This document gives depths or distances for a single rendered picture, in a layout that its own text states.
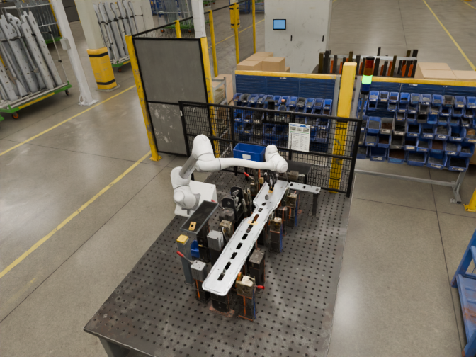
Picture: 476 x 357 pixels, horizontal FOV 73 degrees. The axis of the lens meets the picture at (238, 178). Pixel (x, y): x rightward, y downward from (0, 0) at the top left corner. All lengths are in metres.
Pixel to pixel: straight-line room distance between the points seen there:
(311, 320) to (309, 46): 7.59
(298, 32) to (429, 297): 7.04
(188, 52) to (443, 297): 4.05
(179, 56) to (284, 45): 4.89
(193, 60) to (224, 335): 3.50
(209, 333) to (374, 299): 1.77
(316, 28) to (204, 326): 7.78
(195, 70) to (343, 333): 3.60
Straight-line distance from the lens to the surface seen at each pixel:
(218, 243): 2.39
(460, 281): 3.74
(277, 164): 2.59
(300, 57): 9.23
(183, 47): 4.74
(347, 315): 3.38
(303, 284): 2.62
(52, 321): 3.82
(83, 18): 9.92
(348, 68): 2.99
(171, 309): 2.56
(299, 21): 9.08
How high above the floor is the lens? 2.74
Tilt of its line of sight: 33 degrees down
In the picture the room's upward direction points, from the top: 4 degrees counter-clockwise
